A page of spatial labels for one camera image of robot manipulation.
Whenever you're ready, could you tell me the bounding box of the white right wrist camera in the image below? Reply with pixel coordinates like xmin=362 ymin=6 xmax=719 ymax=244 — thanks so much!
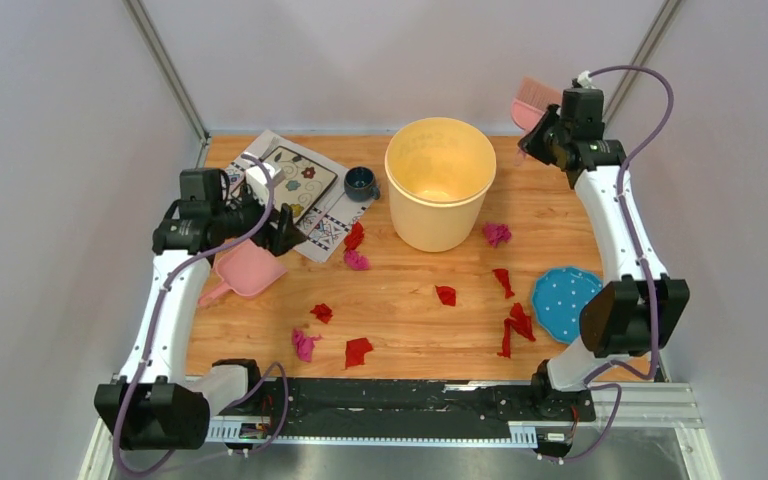
xmin=572 ymin=70 xmax=595 ymax=89

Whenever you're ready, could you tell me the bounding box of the aluminium frame post left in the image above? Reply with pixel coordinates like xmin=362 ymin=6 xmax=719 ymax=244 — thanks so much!
xmin=123 ymin=0 xmax=210 ymax=145

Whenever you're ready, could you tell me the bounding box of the floral square plate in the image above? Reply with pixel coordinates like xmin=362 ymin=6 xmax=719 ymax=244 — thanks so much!
xmin=263 ymin=146 xmax=337 ymax=225

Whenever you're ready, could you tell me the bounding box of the pink dustpan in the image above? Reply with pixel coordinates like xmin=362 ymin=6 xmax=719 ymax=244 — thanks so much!
xmin=198 ymin=240 xmax=288 ymax=307

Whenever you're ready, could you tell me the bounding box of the blue polka dot plate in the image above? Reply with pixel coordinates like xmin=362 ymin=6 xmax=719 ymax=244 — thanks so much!
xmin=531 ymin=266 xmax=602 ymax=345

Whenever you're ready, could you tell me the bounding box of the red paper scrap small left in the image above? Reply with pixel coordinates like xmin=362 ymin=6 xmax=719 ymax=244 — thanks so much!
xmin=310 ymin=303 xmax=333 ymax=324

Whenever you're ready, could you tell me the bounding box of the magenta crumpled paper scrap right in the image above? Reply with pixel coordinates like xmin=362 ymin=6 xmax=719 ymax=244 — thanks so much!
xmin=482 ymin=222 xmax=512 ymax=248

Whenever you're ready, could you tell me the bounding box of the red paper scrap centre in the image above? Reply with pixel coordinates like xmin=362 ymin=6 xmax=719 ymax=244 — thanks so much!
xmin=435 ymin=285 xmax=457 ymax=307

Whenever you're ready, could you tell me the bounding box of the red paper scrap long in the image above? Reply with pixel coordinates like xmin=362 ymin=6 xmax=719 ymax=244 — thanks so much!
xmin=497 ymin=302 xmax=536 ymax=358

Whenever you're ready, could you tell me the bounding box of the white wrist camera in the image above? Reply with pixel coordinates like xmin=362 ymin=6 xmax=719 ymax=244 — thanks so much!
xmin=572 ymin=70 xmax=595 ymax=89
xmin=244 ymin=160 xmax=285 ymax=205

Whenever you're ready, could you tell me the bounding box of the aluminium frame post right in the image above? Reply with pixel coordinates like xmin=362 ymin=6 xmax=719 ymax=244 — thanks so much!
xmin=604 ymin=0 xmax=685 ymax=127

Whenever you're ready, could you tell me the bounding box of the cream plastic bucket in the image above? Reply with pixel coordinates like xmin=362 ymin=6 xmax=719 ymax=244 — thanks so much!
xmin=384 ymin=117 xmax=497 ymax=253

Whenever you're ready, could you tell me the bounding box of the red paper scrap right strip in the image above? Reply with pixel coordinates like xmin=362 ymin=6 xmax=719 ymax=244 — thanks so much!
xmin=492 ymin=268 xmax=515 ymax=299

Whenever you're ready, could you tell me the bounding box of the magenta paper scrap by placemat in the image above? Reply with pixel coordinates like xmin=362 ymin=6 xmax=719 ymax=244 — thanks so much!
xmin=343 ymin=250 xmax=370 ymax=271

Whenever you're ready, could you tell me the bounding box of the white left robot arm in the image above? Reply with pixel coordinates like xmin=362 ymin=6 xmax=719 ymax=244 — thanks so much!
xmin=94 ymin=165 xmax=303 ymax=451

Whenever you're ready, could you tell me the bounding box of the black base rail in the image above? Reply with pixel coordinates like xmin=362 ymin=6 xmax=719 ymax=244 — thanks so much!
xmin=208 ymin=378 xmax=596 ymax=443

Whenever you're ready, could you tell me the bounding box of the aluminium frame post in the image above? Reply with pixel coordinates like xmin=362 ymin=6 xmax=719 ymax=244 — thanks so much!
xmin=123 ymin=0 xmax=210 ymax=145
xmin=604 ymin=0 xmax=685 ymax=127

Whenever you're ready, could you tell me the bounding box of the magenta paper scrap front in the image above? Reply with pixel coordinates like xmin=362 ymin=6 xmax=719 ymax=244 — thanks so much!
xmin=291 ymin=328 xmax=322 ymax=363

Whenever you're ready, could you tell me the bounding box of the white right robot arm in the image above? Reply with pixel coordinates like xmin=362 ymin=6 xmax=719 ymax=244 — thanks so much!
xmin=519 ymin=87 xmax=690 ymax=419

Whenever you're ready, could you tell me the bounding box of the dark blue cup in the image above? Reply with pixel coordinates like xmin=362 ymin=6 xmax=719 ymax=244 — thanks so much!
xmin=344 ymin=166 xmax=380 ymax=202

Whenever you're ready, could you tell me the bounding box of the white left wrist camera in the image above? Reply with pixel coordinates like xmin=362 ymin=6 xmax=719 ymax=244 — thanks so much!
xmin=244 ymin=160 xmax=285 ymax=205

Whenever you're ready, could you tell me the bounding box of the patterned white placemat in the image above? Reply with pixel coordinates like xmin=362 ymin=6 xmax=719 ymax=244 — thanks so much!
xmin=225 ymin=130 xmax=375 ymax=263

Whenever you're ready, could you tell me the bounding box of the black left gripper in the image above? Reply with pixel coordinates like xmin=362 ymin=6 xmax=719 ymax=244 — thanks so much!
xmin=212 ymin=182 xmax=307 ymax=257

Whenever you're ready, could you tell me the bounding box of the red paper scrap front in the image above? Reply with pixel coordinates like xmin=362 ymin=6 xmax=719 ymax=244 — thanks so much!
xmin=344 ymin=337 xmax=374 ymax=369

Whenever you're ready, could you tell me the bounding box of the pink hand brush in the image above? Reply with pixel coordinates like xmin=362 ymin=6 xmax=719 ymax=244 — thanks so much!
xmin=510 ymin=76 xmax=562 ymax=134

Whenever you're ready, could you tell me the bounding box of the red paper scrap by placemat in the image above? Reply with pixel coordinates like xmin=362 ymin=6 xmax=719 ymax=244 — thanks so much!
xmin=343 ymin=221 xmax=365 ymax=251

